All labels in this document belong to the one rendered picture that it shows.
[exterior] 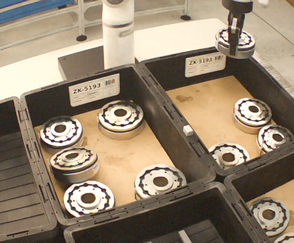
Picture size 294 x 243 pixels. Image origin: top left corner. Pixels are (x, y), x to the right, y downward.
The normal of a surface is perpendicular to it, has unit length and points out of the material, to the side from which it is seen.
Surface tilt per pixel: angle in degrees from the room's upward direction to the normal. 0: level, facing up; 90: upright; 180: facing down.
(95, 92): 90
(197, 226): 0
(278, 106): 90
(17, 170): 0
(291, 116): 90
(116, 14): 17
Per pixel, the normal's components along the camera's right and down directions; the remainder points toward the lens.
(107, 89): 0.40, 0.61
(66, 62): -0.01, -0.76
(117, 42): 0.01, 0.65
